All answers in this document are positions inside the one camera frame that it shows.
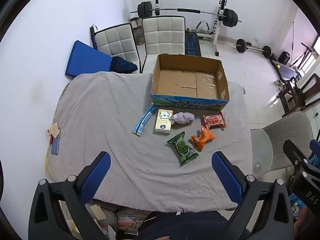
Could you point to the long barbell with black plates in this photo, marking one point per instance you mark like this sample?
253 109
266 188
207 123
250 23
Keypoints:
186 10

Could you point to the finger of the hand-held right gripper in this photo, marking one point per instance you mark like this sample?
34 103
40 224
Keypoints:
315 147
295 153

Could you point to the short barbell with black plates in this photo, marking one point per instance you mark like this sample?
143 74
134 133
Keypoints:
252 47

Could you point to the cardboard box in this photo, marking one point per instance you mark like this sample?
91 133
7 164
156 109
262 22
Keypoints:
190 80

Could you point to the dark wooden chair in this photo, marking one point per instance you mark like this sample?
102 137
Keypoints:
298 92

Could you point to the person's navy clothing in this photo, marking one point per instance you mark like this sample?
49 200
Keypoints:
190 226

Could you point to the pair of white shoes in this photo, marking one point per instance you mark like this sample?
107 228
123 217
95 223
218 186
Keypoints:
280 84

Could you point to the lilac grey cloth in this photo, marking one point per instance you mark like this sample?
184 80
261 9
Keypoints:
183 118

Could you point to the white plastic chair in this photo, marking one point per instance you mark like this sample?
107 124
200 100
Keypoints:
280 140

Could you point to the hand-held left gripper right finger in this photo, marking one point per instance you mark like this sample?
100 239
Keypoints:
227 177

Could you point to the blue plastic bag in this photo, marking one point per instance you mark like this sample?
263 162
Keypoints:
296 202

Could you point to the navy blue bag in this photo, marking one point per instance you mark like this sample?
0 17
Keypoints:
122 65

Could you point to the white quilted chair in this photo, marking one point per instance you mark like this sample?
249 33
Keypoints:
117 42
163 33

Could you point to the red snack packet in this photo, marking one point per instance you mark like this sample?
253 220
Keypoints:
214 120

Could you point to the patterned colourful cloth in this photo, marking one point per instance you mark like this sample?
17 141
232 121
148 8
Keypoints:
132 221

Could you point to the black blue weight bench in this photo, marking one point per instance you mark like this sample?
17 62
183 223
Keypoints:
192 43

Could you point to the green snack packet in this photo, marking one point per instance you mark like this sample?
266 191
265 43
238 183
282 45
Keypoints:
182 148

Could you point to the long blue snack packet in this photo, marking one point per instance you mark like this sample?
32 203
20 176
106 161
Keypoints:
144 120

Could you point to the blue foam mat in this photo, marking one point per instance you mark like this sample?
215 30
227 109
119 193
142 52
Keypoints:
86 60

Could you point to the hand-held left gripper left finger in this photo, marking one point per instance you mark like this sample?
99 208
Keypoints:
97 175

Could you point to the orange snack packet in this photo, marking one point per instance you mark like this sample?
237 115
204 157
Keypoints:
202 138

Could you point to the blue phone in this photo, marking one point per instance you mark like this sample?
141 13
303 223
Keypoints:
55 146

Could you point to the black speaker box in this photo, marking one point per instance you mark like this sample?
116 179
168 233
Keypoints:
284 57

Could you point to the beige paper note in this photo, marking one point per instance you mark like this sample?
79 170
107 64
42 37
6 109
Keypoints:
54 130

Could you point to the treadmill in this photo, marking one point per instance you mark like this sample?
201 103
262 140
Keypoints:
285 70

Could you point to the black folding stand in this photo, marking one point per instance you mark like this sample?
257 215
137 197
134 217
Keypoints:
310 52

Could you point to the yellow white tissue pack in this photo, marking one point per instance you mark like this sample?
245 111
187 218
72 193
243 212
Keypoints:
163 120

